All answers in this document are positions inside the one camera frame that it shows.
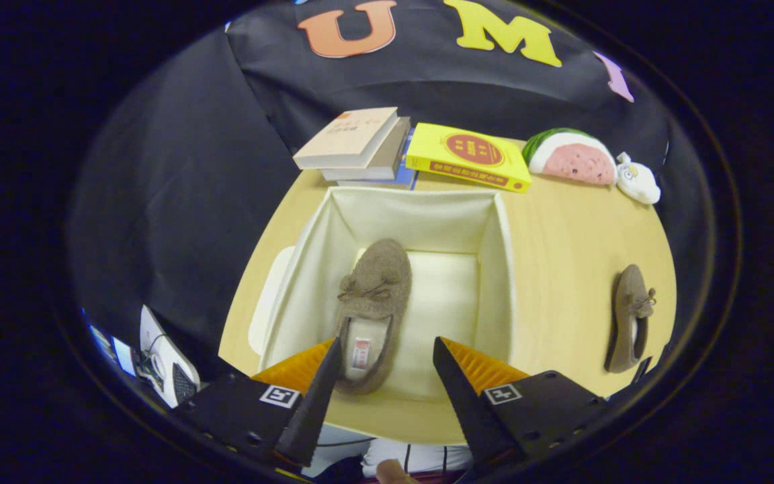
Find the white plush toy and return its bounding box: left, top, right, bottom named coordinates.
left=614, top=151, right=662, bottom=206

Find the yellow book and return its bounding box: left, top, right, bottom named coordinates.
left=405, top=122, right=533, bottom=194

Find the cream fabric storage box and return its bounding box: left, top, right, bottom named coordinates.
left=248, top=186, right=517, bottom=407

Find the black backdrop cloth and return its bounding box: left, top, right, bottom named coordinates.
left=68, top=0, right=717, bottom=384

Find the beige book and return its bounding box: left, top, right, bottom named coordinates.
left=293, top=107, right=401, bottom=171

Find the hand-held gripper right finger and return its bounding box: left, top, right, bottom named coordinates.
left=433, top=337, right=609, bottom=481

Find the grey book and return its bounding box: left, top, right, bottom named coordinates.
left=322, top=116, right=411, bottom=182

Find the blue book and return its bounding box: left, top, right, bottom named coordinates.
left=337, top=128, right=420, bottom=191

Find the person's white clothing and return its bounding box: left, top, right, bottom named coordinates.
left=303, top=437, right=475, bottom=479

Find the white equipment with cables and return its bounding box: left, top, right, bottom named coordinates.
left=85, top=306, right=201, bottom=409

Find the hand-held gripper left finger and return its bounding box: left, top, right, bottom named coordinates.
left=173, top=337, right=344, bottom=468

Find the watermelon slice plush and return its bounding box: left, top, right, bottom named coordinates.
left=521, top=128, right=618, bottom=187

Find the brown fuzzy shoe with bow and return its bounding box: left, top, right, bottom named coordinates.
left=333, top=239, right=413, bottom=396
left=604, top=264, right=658, bottom=374

